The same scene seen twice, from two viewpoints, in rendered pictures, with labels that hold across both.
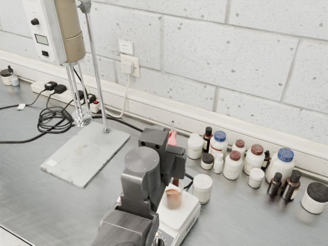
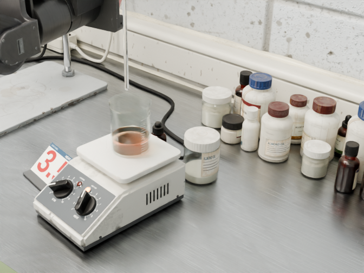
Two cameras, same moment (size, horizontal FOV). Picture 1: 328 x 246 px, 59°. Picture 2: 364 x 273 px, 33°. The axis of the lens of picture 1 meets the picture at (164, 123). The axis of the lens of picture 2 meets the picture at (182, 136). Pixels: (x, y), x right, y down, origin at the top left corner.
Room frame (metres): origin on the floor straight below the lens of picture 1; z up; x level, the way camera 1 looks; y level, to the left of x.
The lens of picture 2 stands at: (-0.28, -0.25, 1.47)
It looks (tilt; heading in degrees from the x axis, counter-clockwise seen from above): 30 degrees down; 11
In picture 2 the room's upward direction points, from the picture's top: 2 degrees clockwise
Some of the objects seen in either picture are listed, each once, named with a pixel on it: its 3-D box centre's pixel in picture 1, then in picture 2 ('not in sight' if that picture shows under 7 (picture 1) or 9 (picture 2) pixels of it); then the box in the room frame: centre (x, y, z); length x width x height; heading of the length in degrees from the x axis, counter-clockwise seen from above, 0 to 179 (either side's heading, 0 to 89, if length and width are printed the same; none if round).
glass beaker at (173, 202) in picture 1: (172, 194); (129, 127); (0.49, -0.02, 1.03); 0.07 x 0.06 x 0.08; 160
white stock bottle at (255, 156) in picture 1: (254, 159); (320, 128); (0.70, -0.31, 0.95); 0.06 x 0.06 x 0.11
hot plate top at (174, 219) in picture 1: (171, 204); (128, 152); (0.49, -0.02, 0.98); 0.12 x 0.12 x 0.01; 55
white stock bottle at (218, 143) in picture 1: (218, 146); (258, 104); (0.76, -0.20, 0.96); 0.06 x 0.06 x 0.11
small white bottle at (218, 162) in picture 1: (218, 162); (250, 128); (0.69, -0.19, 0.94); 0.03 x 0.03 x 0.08
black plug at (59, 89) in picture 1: (58, 90); not in sight; (1.15, 0.49, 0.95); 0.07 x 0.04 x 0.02; 153
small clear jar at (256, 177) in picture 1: (256, 177); (315, 159); (0.64, -0.31, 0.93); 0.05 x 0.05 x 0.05
